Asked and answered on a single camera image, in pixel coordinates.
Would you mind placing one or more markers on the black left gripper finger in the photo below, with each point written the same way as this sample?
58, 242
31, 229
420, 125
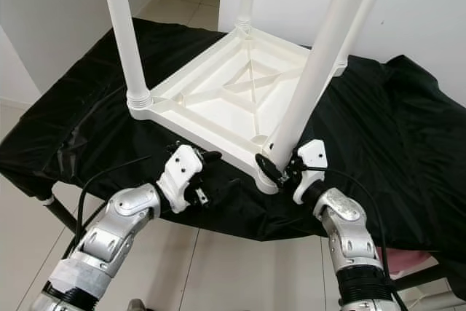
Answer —
224, 189
210, 156

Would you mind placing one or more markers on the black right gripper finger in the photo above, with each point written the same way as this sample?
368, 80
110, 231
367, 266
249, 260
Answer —
268, 166

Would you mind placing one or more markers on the white plastic table top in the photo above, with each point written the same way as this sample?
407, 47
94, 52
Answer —
211, 92

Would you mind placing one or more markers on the grey robot left foot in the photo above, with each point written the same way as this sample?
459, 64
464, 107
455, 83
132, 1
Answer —
136, 306

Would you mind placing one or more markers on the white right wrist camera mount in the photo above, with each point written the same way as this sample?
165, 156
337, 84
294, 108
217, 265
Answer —
309, 162

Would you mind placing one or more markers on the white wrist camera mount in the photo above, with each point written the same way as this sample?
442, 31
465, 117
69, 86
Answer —
309, 162
180, 171

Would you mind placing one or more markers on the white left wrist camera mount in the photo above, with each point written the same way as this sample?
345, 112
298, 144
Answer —
180, 171

